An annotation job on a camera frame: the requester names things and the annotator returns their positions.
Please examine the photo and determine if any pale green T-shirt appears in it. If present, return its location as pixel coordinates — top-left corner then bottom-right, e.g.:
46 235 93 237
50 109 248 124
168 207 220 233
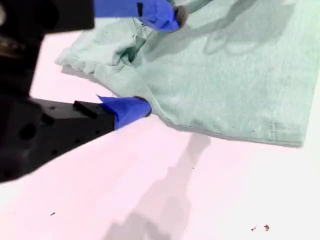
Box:
54 0 320 148

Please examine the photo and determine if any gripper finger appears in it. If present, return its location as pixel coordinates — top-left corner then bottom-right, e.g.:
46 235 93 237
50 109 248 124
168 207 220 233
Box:
0 94 152 185
93 0 190 33

